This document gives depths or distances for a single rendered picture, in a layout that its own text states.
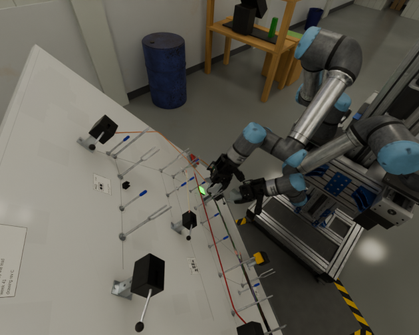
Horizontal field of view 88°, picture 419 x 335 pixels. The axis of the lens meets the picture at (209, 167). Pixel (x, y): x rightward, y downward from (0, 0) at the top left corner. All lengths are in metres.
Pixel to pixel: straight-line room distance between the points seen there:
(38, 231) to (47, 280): 0.08
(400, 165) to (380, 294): 1.72
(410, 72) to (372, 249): 1.72
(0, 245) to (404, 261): 2.77
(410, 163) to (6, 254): 1.00
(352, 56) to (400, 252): 2.19
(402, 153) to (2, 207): 0.98
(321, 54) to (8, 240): 0.97
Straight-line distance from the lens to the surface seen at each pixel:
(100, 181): 0.59
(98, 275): 0.48
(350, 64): 0.92
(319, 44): 0.95
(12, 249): 0.43
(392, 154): 0.90
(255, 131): 0.75
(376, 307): 2.45
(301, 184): 0.94
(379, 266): 2.62
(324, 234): 2.18
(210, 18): 3.96
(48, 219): 0.47
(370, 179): 1.47
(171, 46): 3.04
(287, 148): 0.83
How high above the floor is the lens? 1.97
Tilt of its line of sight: 51 degrees down
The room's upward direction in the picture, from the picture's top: 5 degrees clockwise
